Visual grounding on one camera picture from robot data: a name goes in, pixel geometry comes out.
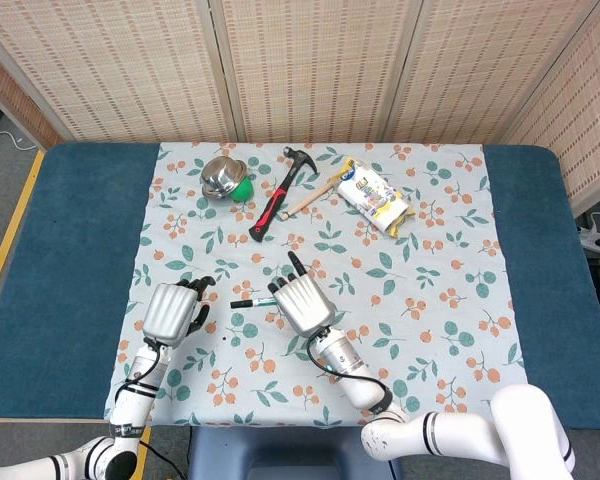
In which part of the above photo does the blue padded chair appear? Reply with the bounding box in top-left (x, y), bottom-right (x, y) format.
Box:
top-left (187, 424), bottom-right (404, 480)

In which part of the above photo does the white clamp device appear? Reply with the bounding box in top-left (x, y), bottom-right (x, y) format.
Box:
top-left (577, 211), bottom-right (600, 258)

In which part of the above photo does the white yellow plastic package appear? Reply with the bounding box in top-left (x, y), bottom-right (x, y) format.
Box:
top-left (335, 156), bottom-right (417, 240)

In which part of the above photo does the white floor cable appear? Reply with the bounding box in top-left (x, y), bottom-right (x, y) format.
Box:
top-left (0, 129), bottom-right (39, 151)

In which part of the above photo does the stainless steel bowl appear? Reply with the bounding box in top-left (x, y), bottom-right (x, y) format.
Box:
top-left (200, 155), bottom-right (252, 200)

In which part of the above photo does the green ball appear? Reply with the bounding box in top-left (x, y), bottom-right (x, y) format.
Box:
top-left (229, 177), bottom-right (256, 203)

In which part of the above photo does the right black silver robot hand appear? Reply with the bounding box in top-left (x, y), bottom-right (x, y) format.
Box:
top-left (267, 251), bottom-right (337, 337)

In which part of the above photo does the bamboo folding screen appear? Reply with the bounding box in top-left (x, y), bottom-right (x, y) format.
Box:
top-left (0, 0), bottom-right (600, 217)

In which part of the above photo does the black red claw hammer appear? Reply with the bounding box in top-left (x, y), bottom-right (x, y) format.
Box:
top-left (248, 145), bottom-right (320, 244)

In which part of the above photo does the blue table mat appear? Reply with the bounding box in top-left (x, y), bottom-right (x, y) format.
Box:
top-left (0, 141), bottom-right (600, 432)

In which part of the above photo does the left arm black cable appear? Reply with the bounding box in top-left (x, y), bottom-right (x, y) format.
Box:
top-left (112, 337), bottom-right (170, 402)

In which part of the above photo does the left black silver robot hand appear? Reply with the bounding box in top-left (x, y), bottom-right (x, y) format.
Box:
top-left (142, 275), bottom-right (217, 347)

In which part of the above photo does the floral print tablecloth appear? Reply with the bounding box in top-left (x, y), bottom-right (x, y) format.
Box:
top-left (103, 141), bottom-right (536, 432)

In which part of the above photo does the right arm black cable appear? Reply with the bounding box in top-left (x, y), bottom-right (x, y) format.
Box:
top-left (307, 327), bottom-right (394, 410)

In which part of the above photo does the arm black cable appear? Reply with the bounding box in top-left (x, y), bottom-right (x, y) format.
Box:
top-left (307, 327), bottom-right (394, 410)
top-left (112, 337), bottom-right (170, 402)

